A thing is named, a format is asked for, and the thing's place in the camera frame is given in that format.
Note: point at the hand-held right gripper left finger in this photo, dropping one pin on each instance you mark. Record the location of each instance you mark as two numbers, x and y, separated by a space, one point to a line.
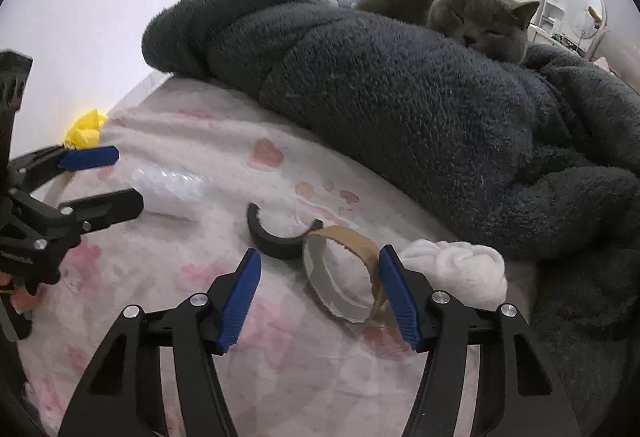
240 302

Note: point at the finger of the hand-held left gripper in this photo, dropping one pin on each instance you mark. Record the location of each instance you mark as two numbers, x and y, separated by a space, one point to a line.
112 207
90 158

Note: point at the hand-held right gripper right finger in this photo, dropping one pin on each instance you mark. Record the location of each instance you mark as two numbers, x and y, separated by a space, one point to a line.
400 302

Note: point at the yellow plastic bag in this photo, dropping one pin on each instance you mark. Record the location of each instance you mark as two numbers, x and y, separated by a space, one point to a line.
87 129

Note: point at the clear plastic bag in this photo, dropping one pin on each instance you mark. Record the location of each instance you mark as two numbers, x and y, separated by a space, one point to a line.
170 189

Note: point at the person's left hand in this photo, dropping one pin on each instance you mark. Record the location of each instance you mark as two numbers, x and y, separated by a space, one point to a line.
22 301

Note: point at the white sock ball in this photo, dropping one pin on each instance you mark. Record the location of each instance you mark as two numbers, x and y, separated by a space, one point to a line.
455 272

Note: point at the black curved plastic piece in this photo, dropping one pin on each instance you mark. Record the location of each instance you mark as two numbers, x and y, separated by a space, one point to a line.
275 244

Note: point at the dark grey fleece blanket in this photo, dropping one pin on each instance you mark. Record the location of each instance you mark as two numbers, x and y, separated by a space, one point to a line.
425 132

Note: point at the grey cat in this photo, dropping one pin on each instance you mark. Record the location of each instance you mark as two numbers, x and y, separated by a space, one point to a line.
475 17

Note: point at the white dresser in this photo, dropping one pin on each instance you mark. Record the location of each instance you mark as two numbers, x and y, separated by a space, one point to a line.
547 22

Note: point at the beige bed headboard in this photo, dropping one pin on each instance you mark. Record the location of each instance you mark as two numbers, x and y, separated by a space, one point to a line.
620 57

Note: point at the round white mirror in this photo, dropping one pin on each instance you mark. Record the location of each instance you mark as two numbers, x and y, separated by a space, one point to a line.
585 12

